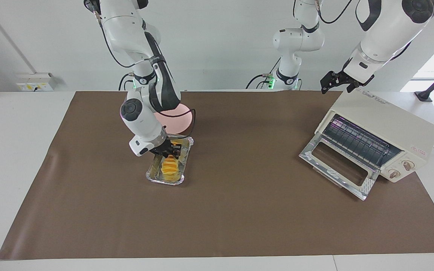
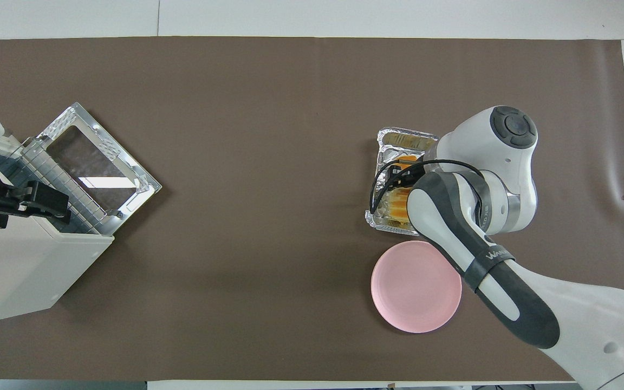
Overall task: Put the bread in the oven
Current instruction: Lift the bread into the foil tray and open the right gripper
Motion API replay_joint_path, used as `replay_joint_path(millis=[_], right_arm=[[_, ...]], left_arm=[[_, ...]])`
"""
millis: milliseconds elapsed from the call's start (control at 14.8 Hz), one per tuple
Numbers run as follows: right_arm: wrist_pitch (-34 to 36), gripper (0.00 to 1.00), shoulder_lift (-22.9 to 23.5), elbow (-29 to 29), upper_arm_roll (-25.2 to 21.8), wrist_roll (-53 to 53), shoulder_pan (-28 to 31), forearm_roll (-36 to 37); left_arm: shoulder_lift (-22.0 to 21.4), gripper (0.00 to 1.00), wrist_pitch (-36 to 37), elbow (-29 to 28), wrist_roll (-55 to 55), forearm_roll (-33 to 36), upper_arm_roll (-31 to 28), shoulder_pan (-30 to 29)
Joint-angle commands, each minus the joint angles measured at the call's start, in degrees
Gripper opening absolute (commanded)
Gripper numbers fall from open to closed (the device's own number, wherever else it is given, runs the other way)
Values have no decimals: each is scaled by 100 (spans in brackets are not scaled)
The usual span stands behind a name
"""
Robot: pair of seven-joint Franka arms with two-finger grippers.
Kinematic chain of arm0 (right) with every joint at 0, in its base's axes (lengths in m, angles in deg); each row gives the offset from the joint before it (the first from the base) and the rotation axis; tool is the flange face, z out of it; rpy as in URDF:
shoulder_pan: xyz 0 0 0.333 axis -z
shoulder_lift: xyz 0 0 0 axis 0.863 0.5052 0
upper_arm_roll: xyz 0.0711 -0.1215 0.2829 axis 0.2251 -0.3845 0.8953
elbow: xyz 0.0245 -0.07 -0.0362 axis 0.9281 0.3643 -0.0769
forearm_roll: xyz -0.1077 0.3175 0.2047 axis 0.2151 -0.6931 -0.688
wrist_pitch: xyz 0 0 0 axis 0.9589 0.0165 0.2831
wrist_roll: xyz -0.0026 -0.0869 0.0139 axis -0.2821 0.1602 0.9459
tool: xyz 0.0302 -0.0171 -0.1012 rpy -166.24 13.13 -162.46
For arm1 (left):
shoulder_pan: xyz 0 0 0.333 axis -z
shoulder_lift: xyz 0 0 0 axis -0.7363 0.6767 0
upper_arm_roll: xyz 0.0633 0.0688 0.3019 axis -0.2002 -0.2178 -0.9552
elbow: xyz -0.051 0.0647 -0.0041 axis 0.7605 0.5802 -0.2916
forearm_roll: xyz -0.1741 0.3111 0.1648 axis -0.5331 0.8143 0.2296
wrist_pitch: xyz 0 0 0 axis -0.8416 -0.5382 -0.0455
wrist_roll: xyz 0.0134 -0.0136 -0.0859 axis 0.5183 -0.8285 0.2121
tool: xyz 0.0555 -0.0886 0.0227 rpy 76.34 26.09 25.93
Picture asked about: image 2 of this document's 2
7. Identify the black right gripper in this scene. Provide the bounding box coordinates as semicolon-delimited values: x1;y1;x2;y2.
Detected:
389;162;427;190

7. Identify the yellow sliced bread loaf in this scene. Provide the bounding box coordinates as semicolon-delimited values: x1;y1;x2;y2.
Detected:
381;155;420;228

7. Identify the rectangular aluminium foil tray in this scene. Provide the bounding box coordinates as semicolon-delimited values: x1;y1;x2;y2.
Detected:
365;127;440;237

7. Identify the cream toaster oven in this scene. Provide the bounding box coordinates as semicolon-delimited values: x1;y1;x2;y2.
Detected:
0;103;162;324

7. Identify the glass oven door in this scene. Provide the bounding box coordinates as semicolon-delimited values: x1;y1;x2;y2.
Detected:
36;103;162;236

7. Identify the round pink plate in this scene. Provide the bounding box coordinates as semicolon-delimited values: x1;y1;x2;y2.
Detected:
370;240;463;334

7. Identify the brown table mat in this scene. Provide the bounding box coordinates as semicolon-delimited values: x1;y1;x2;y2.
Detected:
0;37;624;381

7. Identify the metal wire oven rack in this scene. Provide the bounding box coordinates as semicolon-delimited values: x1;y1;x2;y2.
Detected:
0;138;115;235

